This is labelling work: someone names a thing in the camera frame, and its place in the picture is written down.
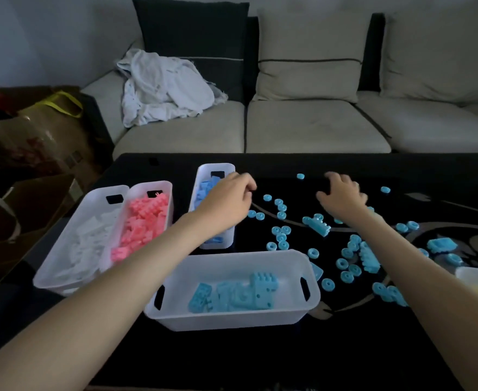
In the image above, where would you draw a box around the person's right forearm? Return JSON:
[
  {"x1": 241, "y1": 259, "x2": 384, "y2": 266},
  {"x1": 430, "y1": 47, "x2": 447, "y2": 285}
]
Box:
[{"x1": 351, "y1": 211, "x2": 478, "y2": 391}]

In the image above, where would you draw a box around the grey sofa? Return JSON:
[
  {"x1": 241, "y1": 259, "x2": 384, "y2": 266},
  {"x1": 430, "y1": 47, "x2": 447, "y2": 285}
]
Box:
[{"x1": 80, "y1": 0, "x2": 478, "y2": 160}]

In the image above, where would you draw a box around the glossy brown shopping bag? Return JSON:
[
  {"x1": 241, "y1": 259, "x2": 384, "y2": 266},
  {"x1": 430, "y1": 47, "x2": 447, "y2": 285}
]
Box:
[{"x1": 0, "y1": 86, "x2": 114, "y2": 188}]

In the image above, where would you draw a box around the pile of white blocks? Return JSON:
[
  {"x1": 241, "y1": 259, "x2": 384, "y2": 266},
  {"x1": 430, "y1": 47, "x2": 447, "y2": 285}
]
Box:
[{"x1": 55, "y1": 209, "x2": 120, "y2": 281}]

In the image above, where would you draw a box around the person's left forearm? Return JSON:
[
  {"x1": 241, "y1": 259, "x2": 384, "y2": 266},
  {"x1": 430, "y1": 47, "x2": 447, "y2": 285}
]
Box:
[{"x1": 0, "y1": 213, "x2": 207, "y2": 391}]

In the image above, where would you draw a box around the crumpled white cloth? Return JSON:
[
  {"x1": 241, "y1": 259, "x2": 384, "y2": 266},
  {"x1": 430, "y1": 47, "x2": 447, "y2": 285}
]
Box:
[{"x1": 116, "y1": 48, "x2": 229, "y2": 128}]

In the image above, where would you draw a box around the person's left hand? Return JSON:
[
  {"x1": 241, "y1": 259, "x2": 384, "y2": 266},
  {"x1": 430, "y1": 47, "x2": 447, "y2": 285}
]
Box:
[{"x1": 193, "y1": 172, "x2": 258, "y2": 237}]

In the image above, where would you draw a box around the beige back cushion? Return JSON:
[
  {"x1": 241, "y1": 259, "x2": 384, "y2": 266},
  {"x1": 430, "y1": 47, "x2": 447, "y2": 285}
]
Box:
[
  {"x1": 253, "y1": 10, "x2": 370, "y2": 103},
  {"x1": 379, "y1": 0, "x2": 478, "y2": 105}
]

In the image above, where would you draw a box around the pile of colorful blocks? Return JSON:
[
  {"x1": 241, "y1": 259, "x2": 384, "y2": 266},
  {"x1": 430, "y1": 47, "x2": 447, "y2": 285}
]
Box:
[{"x1": 247, "y1": 173, "x2": 466, "y2": 308}]

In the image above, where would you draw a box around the yellow bag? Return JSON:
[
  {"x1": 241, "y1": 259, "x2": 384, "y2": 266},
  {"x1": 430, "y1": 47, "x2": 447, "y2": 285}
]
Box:
[{"x1": 18, "y1": 90, "x2": 84, "y2": 118}]

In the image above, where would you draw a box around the person's right hand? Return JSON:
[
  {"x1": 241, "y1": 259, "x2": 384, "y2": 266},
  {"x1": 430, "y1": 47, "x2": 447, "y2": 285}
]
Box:
[{"x1": 315, "y1": 171, "x2": 370, "y2": 223}]

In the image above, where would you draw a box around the black glass coffee table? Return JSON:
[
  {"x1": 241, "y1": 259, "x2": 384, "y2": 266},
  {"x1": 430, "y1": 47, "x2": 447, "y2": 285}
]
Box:
[{"x1": 0, "y1": 152, "x2": 478, "y2": 391}]

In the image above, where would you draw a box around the brown paper bag white handle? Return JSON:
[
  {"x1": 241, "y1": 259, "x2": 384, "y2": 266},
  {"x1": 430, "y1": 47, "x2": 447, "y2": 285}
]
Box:
[{"x1": 0, "y1": 173, "x2": 83, "y2": 265}]

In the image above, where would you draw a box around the dark back cushion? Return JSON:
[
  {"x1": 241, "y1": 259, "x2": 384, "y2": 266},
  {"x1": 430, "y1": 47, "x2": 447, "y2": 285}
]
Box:
[{"x1": 132, "y1": 0, "x2": 250, "y2": 103}]

